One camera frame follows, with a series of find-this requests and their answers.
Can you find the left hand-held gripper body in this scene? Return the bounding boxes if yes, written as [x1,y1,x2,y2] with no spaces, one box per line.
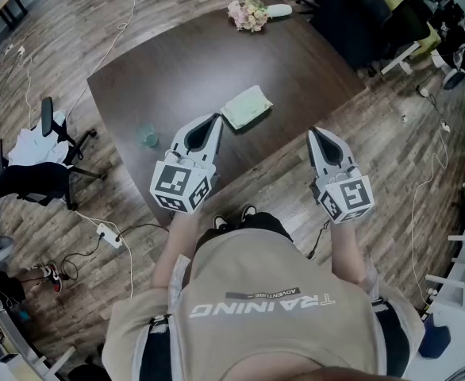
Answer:
[149,148,218,214]

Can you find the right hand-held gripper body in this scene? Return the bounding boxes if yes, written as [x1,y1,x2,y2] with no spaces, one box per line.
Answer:
[313,164,375,225]

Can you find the person's right forearm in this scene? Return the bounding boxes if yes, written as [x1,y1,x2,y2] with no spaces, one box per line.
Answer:
[329,219,371,289]

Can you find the person's left forearm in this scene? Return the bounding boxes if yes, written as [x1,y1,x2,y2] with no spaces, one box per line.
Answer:
[152,210,202,293]

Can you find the translucent green cup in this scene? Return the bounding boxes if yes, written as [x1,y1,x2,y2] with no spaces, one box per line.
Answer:
[138,121,160,148]

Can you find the person's left shoe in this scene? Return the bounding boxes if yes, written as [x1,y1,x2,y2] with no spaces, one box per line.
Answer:
[212,214,232,232]

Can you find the person's shoe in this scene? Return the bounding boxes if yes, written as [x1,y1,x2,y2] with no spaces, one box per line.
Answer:
[212,214,232,232]
[37,262,65,293]
[240,203,258,224]

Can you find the person's right shoe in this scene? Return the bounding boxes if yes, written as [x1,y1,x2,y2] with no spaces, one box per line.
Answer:
[240,203,258,224]

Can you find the person's black shorts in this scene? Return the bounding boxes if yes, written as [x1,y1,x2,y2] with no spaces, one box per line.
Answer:
[194,211,294,253]

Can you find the white power strip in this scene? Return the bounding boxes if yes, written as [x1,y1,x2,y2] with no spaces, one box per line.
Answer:
[95,222,123,249]

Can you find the large black office chair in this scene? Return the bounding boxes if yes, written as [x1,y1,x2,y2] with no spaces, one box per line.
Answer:
[310,0,393,71]

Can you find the pink flower bouquet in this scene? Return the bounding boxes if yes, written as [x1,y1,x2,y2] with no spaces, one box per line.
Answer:
[227,0,271,33]

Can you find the yellow green chair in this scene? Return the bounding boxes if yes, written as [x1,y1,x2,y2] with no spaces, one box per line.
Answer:
[375,0,443,63]

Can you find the white clothes pile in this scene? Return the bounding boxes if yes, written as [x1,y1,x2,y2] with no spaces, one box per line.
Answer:
[8,110,70,168]

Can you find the white vase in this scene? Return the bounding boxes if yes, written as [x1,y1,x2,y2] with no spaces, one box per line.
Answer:
[264,3,294,18]

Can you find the black office chair with armrests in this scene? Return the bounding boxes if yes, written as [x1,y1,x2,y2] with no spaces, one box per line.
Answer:
[0,96,107,212]

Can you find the beige printed t-shirt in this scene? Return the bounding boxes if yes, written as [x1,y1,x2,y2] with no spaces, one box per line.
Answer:
[102,228,426,381]

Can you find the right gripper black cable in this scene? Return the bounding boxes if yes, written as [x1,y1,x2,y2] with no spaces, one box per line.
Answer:
[306,219,332,260]

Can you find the long white power cable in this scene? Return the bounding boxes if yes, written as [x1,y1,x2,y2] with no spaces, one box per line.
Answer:
[75,211,134,297]

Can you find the thin white floor cable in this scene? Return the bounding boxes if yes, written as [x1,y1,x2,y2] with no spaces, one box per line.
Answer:
[63,0,154,121]

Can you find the black looped floor cable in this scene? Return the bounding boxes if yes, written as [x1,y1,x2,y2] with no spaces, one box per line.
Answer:
[29,234,102,283]

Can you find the right black shoulder strap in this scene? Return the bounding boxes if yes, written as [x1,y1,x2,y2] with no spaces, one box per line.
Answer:
[371,299,412,376]

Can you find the black shoulder strap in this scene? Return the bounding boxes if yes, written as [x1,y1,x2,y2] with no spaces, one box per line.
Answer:
[139,315,174,381]
[371,299,412,376]

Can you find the left black shoulder strap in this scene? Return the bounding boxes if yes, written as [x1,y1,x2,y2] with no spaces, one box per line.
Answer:
[139,315,174,381]

